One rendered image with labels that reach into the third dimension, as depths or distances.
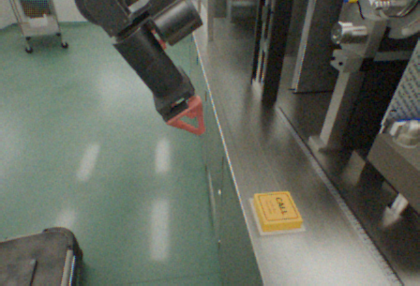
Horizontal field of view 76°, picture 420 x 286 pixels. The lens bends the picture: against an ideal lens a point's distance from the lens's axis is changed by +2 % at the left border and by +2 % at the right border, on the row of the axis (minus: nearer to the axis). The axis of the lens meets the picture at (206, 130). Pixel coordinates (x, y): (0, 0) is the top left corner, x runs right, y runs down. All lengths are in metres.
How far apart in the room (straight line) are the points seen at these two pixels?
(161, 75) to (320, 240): 0.38
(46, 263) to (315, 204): 1.12
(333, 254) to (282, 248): 0.08
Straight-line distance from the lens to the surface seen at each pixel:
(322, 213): 0.57
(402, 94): 0.62
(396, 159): 0.56
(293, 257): 0.50
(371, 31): 0.61
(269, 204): 0.52
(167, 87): 0.42
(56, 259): 1.39
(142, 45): 0.40
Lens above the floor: 1.32
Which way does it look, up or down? 35 degrees down
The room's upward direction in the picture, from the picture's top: straight up
